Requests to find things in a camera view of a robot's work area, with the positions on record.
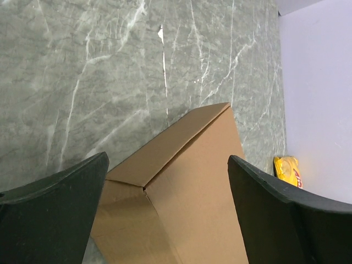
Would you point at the brown cardboard paper box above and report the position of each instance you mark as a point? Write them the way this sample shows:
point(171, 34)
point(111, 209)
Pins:
point(170, 201)

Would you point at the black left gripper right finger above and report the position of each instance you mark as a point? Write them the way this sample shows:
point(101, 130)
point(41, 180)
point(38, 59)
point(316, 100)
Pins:
point(281, 223)

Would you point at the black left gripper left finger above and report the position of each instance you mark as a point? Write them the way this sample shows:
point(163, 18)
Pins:
point(50, 220)

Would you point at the yellow Lays chips bag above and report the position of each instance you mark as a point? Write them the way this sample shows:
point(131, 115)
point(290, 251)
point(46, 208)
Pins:
point(286, 169)

